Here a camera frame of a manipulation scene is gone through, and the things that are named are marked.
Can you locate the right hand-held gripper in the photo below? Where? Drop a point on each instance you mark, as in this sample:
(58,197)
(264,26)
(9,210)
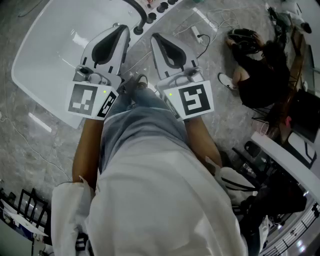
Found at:
(195,100)

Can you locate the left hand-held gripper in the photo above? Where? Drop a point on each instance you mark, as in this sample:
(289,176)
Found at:
(81,98)

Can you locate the white bathtub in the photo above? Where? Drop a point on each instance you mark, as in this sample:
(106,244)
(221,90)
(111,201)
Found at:
(47,52)

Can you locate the person's right forearm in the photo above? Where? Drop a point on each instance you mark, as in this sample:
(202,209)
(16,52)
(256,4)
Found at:
(202,142)

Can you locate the person's left forearm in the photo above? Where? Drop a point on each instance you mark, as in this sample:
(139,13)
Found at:
(87,150)

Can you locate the chrome bathtub drain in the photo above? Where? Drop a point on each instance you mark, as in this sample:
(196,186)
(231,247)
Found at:
(115,24)

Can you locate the black bathtub faucet spout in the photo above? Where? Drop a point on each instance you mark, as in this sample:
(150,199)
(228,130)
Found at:
(144,15)

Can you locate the white power strip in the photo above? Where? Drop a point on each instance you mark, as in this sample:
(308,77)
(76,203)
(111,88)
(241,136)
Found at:
(196,33)

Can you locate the person's black shoe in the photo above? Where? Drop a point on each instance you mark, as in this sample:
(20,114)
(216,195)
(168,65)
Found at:
(141,81)

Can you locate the black round faucet knob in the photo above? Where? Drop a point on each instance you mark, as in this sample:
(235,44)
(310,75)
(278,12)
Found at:
(172,1)
(151,17)

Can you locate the person's blue jeans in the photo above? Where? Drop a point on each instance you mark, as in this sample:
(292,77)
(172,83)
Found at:
(143,98)

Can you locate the wooden furniture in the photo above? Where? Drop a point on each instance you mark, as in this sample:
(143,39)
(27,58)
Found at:
(298,60)

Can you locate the person's white shirt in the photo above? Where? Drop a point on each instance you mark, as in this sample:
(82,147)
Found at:
(155,195)

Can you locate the black box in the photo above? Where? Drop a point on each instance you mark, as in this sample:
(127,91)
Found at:
(306,115)

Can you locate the white panel with black lines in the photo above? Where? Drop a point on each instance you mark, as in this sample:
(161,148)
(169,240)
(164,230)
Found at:
(300,148)

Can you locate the black chair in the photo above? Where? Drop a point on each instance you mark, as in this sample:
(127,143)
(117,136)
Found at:
(33,207)

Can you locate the black metal railing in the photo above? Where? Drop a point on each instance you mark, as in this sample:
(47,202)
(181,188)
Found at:
(297,231)

